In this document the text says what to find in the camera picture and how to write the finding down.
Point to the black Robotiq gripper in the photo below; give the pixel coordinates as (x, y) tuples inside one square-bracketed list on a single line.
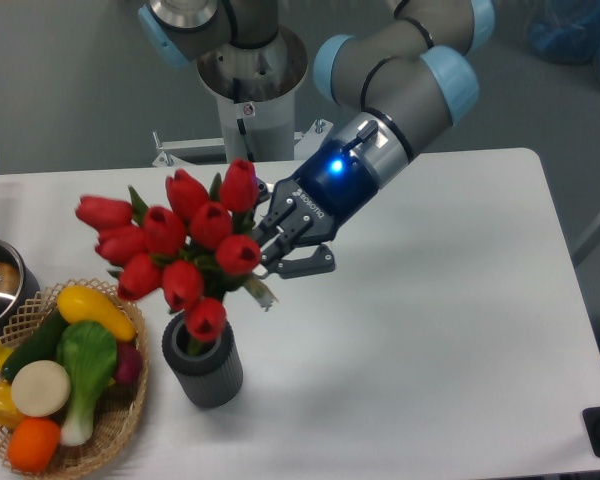
[(310, 205)]

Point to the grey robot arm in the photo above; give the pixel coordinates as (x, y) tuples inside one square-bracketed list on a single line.
[(407, 84)]

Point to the orange toy fruit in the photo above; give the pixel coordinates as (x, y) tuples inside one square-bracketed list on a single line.
[(33, 444)]

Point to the woven wicker basket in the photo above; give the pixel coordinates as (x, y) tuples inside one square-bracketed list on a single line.
[(117, 412)]

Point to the beige round toy bun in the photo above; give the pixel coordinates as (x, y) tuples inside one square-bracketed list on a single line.
[(41, 388)]

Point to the green toy bok choy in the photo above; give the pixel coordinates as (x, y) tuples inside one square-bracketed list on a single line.
[(88, 353)]

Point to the green toy cucumber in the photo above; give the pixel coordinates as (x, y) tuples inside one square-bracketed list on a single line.
[(40, 345)]

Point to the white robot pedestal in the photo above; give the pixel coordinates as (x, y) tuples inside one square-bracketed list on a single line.
[(255, 93)]

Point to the purple toy radish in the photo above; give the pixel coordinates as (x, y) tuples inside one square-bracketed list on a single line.
[(129, 364)]

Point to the blue plastic bag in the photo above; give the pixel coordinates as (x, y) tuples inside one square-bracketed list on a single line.
[(566, 32)]

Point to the red tulip bouquet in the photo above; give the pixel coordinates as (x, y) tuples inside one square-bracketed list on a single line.
[(196, 249)]

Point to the dark grey ribbed vase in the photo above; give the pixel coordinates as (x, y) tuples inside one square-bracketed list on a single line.
[(210, 379)]

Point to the yellow toy squash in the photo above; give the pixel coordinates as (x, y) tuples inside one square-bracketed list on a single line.
[(77, 303)]

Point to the yellow toy bell pepper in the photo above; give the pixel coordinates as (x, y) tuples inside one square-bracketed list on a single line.
[(10, 415)]

